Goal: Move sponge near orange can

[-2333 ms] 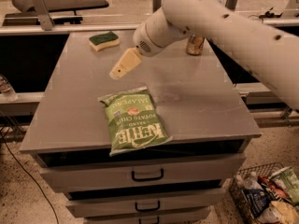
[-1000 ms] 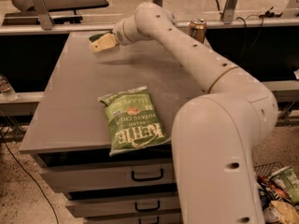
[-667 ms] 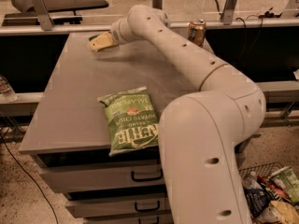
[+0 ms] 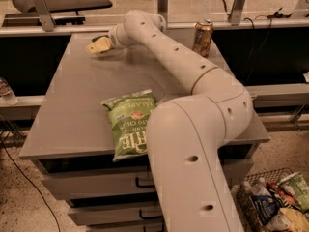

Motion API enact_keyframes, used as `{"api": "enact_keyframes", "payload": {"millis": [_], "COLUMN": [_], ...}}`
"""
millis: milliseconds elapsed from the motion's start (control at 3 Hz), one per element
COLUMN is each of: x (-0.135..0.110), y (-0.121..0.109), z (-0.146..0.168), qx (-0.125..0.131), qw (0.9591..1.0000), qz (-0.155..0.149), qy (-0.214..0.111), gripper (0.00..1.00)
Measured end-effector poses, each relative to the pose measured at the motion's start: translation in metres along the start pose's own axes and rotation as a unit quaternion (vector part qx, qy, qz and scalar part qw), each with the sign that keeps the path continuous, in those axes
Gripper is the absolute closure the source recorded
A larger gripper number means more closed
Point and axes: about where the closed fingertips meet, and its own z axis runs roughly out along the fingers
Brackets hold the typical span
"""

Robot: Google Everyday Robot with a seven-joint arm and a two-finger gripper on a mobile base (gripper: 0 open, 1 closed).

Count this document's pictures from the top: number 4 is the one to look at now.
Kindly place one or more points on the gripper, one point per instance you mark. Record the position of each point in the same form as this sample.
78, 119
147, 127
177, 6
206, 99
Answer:
115, 38

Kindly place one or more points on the green and yellow sponge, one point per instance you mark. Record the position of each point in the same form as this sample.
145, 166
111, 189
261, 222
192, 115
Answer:
99, 37

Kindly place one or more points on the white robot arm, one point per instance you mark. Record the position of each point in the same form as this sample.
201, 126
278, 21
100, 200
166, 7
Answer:
184, 134

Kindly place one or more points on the orange soda can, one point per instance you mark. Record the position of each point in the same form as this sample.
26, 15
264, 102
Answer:
202, 37

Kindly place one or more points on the green kettle chips bag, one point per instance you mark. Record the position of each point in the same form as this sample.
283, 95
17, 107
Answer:
128, 116

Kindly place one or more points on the clear plastic water bottle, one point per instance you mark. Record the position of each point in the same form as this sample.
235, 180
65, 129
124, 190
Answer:
7, 93

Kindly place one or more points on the plastic bottle in basket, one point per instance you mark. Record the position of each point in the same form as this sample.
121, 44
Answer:
258, 188

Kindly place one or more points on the red snack bag in basket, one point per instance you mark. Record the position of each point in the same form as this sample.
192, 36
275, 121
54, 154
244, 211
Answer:
283, 197

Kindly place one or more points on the blue snack bag in basket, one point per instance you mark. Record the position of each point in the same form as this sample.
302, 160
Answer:
266, 207

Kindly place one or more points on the green snack bag in basket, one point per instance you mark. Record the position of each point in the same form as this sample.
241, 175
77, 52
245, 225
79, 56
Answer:
296, 186

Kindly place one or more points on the yellow snack bag in basket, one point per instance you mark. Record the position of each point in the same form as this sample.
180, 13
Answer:
288, 220

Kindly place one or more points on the left metal bracket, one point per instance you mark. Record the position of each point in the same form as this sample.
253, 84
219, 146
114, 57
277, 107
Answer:
45, 18

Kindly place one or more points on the metal bracket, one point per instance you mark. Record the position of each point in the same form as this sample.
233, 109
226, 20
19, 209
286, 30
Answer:
235, 14
162, 8
45, 18

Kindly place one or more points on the middle metal bracket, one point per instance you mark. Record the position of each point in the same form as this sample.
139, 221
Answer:
162, 8

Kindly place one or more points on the right metal bracket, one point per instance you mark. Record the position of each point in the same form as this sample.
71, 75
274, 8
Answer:
235, 14

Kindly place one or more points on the black top drawer handle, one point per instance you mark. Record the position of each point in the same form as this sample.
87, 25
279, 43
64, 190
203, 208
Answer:
141, 184

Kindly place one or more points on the black drawer handle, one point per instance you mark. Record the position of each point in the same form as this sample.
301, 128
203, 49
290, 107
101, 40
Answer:
141, 184
153, 228
150, 214

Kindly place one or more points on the black middle drawer handle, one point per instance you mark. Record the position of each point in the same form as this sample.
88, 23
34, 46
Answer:
150, 214

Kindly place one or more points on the black bottom drawer handle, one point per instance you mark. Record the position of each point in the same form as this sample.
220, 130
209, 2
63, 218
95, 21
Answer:
153, 228

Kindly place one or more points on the wire basket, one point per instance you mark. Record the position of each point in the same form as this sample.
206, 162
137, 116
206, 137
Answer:
246, 204

